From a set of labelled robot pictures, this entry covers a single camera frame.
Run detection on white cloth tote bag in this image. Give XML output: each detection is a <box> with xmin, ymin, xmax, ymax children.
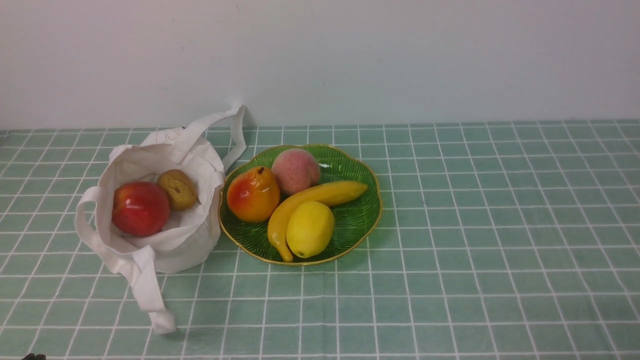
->
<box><xmin>74</xmin><ymin>104</ymin><xmax>247</xmax><ymax>335</ymax></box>

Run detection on yellow banana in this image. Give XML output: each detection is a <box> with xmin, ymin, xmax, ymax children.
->
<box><xmin>267</xmin><ymin>180</ymin><xmax>369</xmax><ymax>264</ymax></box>

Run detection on pink peach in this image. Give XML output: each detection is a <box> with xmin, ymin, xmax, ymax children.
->
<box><xmin>270</xmin><ymin>148</ymin><xmax>321</xmax><ymax>196</ymax></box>

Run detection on yellow lemon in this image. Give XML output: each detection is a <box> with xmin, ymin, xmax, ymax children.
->
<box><xmin>286</xmin><ymin>201</ymin><xmax>335</xmax><ymax>259</ymax></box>

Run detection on green leaf-shaped glass plate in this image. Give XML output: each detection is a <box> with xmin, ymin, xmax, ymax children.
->
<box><xmin>218</xmin><ymin>144</ymin><xmax>384</xmax><ymax>267</ymax></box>

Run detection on orange red pear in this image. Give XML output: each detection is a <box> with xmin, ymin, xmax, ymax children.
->
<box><xmin>226</xmin><ymin>166</ymin><xmax>281</xmax><ymax>223</ymax></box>

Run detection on red apple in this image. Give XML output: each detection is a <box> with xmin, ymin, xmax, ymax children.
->
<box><xmin>111</xmin><ymin>181</ymin><xmax>170</xmax><ymax>238</ymax></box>

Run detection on green checkered tablecloth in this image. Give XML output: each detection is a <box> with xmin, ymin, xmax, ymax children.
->
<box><xmin>0</xmin><ymin>120</ymin><xmax>640</xmax><ymax>360</ymax></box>

